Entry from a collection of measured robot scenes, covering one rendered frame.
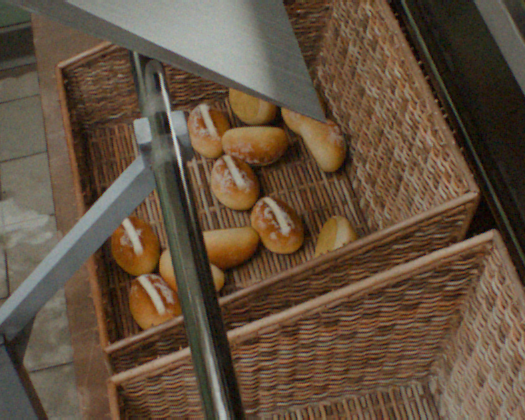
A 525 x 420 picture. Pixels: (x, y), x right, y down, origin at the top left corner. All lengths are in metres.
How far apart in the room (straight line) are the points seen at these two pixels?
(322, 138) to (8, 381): 0.68
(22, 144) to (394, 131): 1.36
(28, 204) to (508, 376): 1.54
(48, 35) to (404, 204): 0.81
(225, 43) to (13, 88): 1.79
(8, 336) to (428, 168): 0.59
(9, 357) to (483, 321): 0.53
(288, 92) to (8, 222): 1.52
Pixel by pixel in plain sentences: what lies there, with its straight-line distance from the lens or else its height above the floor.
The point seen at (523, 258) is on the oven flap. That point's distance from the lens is 1.21.
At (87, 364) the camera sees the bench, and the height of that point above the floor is 0.58.
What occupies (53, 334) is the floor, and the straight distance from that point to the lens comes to 2.42.
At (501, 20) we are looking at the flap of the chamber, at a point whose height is 1.41.
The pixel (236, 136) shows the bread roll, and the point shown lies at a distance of 1.77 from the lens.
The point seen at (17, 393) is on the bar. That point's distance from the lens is 1.28.
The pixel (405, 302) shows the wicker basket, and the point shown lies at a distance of 1.41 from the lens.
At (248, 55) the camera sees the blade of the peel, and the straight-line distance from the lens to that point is 1.21.
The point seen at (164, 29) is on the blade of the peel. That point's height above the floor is 1.16.
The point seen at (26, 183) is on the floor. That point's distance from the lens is 2.72.
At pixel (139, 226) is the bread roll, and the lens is 1.68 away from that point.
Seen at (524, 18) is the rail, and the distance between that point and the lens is 0.71.
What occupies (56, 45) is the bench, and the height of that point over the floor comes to 0.58.
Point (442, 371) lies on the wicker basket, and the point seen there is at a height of 0.62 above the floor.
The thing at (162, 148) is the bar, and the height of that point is 1.17.
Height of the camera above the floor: 1.89
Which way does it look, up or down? 48 degrees down
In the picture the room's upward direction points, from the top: 9 degrees counter-clockwise
